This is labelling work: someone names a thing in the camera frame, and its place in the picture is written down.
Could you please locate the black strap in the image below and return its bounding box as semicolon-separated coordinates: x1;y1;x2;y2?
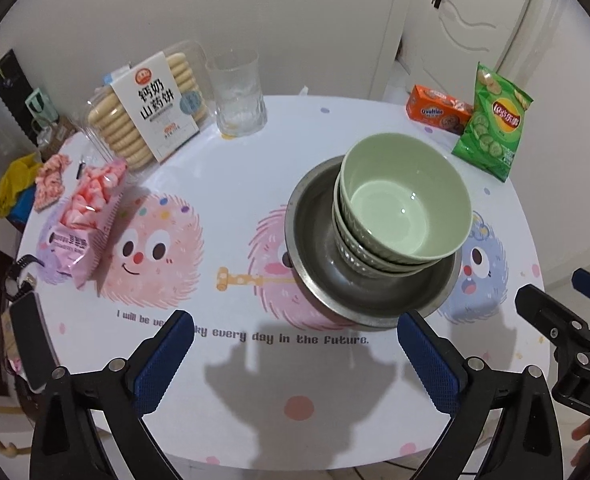
2;255;43;301

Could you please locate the green chips bag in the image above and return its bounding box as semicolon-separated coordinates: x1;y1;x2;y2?
451;62;534;183

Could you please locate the cream ribbed bowl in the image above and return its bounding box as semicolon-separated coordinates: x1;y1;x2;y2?
336;230;428;281

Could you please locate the large steel bowl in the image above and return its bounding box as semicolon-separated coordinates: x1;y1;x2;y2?
284;154;464;329

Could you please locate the cartoon printed table cover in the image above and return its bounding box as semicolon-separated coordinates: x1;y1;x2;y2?
15;92;543;468

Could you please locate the clear biscuit tray white label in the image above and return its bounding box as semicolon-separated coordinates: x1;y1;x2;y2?
77;40;213;171

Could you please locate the stained steel bowl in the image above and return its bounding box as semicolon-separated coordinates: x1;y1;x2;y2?
290;160;458;318

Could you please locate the blue plastic item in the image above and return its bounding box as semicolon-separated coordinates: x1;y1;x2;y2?
7;192;36;223

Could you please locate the person's right hand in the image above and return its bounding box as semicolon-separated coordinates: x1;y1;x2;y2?
570;417;590;467

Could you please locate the black box device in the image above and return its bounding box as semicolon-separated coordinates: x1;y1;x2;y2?
6;287;60;393

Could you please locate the orange cookie box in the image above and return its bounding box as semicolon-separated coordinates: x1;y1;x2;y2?
406;84;476;135

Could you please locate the small pink snack packet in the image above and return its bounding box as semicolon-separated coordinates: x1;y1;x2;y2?
34;152;73;211

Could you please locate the clear plastic cup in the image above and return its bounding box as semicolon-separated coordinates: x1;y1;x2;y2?
206;50;268;138

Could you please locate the green ribbed bowl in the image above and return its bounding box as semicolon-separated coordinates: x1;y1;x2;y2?
332;175;456;276
339;132;474;264

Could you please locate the small steel bowl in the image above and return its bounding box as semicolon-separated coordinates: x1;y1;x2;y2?
297;167;450;311

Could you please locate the black panel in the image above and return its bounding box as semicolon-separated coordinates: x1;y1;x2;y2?
0;49;28;106

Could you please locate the pink marshmallow bag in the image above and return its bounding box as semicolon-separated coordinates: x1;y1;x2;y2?
37;157;130;288

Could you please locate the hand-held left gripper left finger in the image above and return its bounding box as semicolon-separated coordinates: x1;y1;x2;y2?
29;310;196;480

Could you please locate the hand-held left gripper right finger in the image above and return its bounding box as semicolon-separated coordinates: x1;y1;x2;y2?
397;310;566;480

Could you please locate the yellow plastic bag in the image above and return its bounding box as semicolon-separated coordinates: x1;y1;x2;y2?
0;154;43;218

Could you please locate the white panelled door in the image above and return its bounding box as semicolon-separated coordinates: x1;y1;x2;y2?
400;0;540;106

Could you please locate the mint green object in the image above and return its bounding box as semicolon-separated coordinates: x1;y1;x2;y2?
25;87;58;128

